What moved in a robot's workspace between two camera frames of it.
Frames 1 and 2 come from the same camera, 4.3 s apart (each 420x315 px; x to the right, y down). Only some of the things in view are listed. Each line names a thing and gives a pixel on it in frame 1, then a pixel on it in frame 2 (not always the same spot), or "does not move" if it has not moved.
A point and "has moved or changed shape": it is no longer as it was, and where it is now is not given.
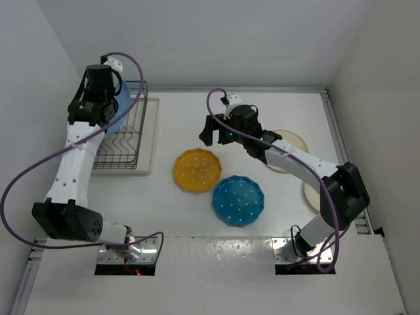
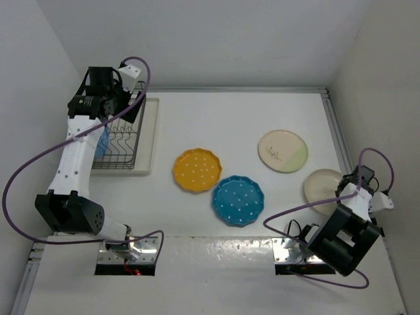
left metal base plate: x=148 y=253 does not move
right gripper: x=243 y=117 to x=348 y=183
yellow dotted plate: x=197 y=170 does not move
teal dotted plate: x=238 y=201 does not move
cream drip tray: x=130 y=151 does not move
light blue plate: x=124 y=102 has moved or changed shape
